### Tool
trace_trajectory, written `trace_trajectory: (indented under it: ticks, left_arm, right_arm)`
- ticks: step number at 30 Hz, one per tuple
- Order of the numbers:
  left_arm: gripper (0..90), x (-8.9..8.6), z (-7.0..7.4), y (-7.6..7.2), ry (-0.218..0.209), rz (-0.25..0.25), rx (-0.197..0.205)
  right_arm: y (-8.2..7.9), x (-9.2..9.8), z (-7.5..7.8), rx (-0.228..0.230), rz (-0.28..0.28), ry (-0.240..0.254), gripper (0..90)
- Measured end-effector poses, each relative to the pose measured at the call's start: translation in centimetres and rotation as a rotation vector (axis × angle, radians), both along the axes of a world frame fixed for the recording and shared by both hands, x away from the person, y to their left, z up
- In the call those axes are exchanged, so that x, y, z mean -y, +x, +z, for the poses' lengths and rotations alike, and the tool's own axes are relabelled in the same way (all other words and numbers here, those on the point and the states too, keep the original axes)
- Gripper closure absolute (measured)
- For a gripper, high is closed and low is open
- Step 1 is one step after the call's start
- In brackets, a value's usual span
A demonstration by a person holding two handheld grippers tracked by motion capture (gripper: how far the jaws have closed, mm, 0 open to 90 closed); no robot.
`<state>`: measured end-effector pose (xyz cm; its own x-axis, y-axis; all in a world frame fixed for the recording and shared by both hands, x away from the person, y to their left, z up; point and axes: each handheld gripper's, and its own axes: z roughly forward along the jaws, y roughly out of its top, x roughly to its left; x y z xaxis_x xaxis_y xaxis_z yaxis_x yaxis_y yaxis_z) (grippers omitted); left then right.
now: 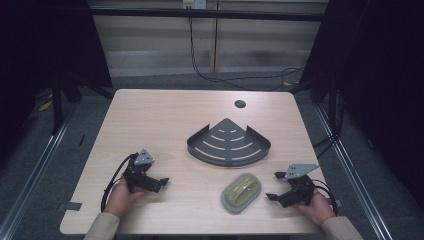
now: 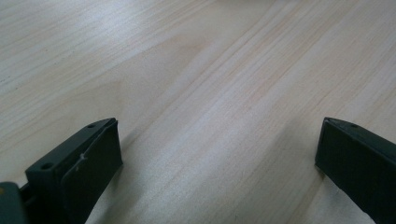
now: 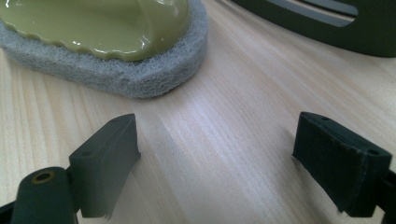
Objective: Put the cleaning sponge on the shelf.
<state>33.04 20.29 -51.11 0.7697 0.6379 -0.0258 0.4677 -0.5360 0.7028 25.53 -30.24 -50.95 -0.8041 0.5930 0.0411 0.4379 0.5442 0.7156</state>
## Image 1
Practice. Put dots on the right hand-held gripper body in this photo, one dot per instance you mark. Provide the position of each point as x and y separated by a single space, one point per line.
298 191

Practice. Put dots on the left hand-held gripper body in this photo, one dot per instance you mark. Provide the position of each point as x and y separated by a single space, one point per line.
140 170

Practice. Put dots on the yellow-green soap box grey base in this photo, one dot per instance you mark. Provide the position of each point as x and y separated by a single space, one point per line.
240 192

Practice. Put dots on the dark grey metal corner rack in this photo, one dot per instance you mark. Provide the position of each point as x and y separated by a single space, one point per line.
228 144

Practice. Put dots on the person's right hand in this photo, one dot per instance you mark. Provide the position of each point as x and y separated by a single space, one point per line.
316 209

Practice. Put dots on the person's left hand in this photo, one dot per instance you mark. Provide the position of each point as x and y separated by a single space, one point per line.
120 200

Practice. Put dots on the grey tape strip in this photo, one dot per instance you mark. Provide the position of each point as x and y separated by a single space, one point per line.
72 206
336 202

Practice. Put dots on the black metal stand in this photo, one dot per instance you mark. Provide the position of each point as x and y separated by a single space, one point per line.
57 108

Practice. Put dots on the yellow floor tape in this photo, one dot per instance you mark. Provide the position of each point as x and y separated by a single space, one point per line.
45 106

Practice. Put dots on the black curtain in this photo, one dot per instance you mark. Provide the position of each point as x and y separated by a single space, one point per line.
380 73
43 46

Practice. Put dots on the metal floor rail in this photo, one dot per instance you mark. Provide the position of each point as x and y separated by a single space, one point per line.
356 180
30 180

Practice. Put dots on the black horizontal frame bar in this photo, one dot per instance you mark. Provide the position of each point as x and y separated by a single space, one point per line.
206 14

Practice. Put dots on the white wall socket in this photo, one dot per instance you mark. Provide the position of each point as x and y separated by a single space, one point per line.
194 4

